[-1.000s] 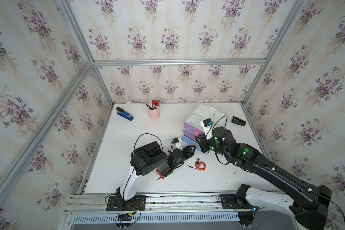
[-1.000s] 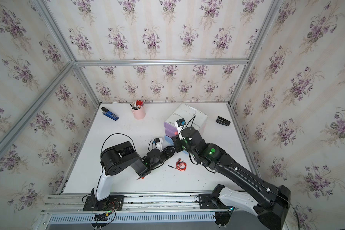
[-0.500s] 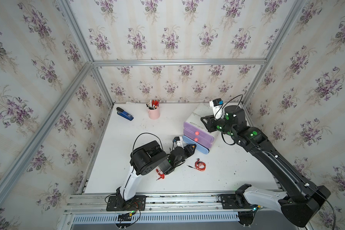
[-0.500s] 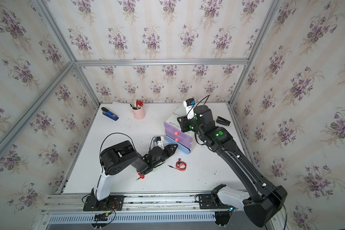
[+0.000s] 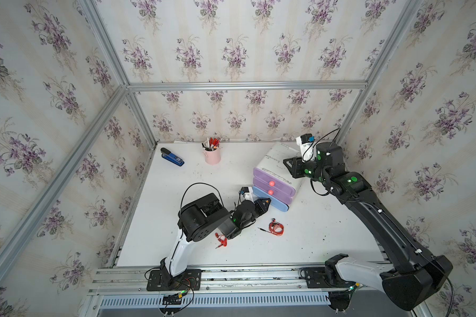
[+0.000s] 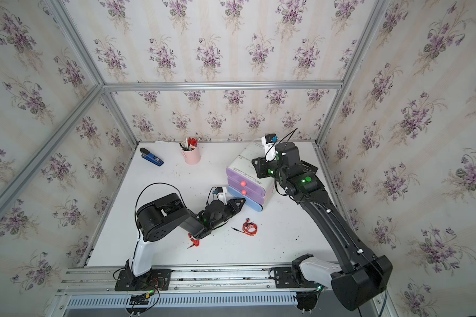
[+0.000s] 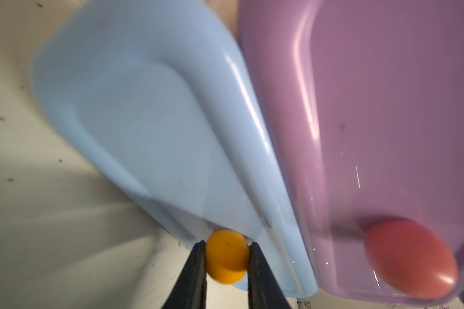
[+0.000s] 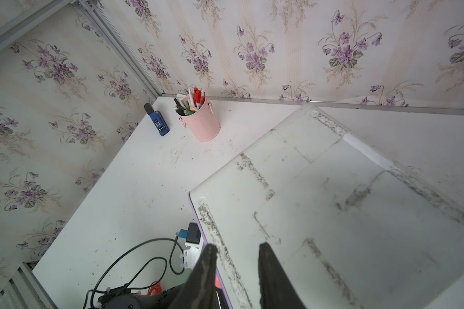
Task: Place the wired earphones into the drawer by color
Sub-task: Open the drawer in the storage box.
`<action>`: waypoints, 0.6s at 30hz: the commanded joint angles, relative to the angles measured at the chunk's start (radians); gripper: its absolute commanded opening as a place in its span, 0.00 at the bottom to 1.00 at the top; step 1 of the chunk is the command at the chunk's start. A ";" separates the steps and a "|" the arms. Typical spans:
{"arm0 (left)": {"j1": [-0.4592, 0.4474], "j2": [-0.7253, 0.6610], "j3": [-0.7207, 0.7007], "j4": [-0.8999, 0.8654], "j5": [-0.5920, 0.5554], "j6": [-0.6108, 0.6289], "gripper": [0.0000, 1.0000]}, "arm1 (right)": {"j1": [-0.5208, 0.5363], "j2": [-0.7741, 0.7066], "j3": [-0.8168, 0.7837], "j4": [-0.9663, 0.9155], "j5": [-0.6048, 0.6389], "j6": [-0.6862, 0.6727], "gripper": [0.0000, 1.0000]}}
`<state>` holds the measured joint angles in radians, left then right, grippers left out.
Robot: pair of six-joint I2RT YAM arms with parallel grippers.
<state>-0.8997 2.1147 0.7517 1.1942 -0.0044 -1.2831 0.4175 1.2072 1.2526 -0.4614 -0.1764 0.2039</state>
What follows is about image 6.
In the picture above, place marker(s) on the blue stapler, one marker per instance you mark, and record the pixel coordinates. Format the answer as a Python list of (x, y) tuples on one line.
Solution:
[(150, 157)]

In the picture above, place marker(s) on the aluminium front rail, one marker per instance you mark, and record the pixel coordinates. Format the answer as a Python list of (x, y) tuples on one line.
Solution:
[(196, 279)]

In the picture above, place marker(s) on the purple drawer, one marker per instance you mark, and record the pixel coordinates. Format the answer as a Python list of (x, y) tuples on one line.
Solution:
[(265, 183), (249, 189)]

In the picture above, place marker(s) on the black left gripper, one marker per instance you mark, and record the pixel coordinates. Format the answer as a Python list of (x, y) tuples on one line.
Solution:
[(232, 206)]

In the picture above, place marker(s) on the black stapler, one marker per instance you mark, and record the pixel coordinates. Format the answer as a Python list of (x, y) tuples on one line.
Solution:
[(309, 167)]

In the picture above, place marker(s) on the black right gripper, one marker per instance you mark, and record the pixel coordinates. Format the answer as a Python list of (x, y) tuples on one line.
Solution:
[(260, 166)]

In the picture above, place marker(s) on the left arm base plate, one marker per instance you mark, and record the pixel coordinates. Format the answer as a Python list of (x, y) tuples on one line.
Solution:
[(152, 280)]

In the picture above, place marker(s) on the red wired earphones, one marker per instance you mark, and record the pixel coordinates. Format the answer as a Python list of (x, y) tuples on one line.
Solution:
[(249, 228), (194, 241)]

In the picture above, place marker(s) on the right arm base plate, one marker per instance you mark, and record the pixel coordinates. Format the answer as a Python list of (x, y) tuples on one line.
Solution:
[(288, 278)]

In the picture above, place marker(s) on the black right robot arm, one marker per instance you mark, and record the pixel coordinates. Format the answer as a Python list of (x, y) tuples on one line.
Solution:
[(359, 274)]

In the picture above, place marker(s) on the red scissors in cup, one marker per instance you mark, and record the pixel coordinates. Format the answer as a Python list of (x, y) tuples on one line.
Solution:
[(191, 144)]

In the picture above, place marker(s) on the blue bottom drawer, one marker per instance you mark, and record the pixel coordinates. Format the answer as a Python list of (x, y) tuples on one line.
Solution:
[(248, 201)]

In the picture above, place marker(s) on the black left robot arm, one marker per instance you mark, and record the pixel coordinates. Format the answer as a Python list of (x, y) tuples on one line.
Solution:
[(156, 219)]

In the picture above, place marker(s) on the white drawer cabinet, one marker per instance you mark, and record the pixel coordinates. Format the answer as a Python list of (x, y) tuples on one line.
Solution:
[(242, 162)]

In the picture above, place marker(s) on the purple top drawer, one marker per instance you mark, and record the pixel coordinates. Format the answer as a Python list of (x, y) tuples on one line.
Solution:
[(265, 183)]

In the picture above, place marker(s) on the pink pen cup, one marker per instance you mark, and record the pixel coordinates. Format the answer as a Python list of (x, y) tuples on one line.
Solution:
[(192, 157)]

